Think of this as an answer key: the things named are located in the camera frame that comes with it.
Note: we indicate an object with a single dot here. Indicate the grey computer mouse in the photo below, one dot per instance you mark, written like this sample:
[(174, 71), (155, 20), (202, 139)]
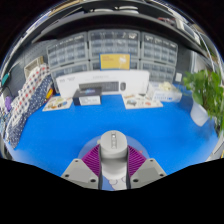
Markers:
[(114, 151)]

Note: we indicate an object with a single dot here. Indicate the white and blue glove box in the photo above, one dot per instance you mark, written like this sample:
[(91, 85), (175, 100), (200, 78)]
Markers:
[(165, 95)]

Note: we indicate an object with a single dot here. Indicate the dark wall shelf unit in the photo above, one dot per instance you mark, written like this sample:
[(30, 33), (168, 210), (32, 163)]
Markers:
[(113, 18)]

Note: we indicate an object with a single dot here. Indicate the yellow card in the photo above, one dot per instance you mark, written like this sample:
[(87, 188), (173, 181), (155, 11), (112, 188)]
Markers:
[(115, 61)]

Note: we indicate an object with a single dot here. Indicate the green plant in white pot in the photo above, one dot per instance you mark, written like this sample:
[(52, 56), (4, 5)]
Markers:
[(203, 96)]

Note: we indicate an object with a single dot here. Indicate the long white keyboard box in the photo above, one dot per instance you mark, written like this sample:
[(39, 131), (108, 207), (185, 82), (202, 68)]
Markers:
[(133, 80)]

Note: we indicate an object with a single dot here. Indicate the navy dotted cloth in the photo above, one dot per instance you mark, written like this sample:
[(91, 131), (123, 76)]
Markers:
[(23, 123)]

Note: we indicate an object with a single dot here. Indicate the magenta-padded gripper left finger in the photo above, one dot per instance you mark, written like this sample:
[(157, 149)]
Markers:
[(80, 171)]

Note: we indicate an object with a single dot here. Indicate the red and white checkered cloth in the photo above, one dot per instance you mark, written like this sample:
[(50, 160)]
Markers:
[(31, 86)]

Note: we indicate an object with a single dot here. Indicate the small printed sticker sheet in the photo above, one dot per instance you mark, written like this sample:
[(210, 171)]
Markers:
[(57, 103)]

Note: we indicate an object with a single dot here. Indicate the small black box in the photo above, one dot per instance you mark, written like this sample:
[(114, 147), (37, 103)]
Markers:
[(87, 96)]

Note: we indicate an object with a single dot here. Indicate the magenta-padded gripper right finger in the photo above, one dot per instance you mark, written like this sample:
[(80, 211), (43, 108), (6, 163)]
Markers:
[(148, 171)]

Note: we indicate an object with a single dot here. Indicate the large printed sticker sheet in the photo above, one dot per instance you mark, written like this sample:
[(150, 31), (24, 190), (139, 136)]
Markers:
[(141, 101)]

